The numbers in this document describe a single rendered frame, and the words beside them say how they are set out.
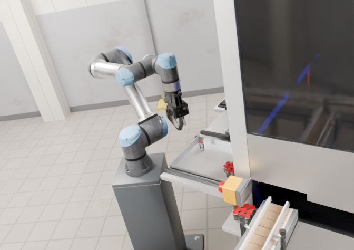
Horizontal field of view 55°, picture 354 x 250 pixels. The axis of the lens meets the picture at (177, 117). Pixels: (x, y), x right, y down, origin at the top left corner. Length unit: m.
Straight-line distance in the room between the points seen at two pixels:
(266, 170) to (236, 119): 0.21
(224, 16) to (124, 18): 3.15
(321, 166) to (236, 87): 0.35
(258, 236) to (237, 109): 0.42
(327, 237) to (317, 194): 0.18
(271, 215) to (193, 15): 3.06
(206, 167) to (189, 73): 2.74
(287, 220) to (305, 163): 0.22
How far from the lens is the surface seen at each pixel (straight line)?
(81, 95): 4.62
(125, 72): 1.39
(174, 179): 1.54
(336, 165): 1.11
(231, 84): 1.08
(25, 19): 4.29
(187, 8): 3.99
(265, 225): 1.23
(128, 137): 1.67
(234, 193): 1.21
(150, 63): 1.44
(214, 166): 1.56
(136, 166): 1.74
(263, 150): 1.16
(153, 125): 1.73
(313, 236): 1.34
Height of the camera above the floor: 1.83
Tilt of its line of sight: 28 degrees down
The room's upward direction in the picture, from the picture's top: 12 degrees counter-clockwise
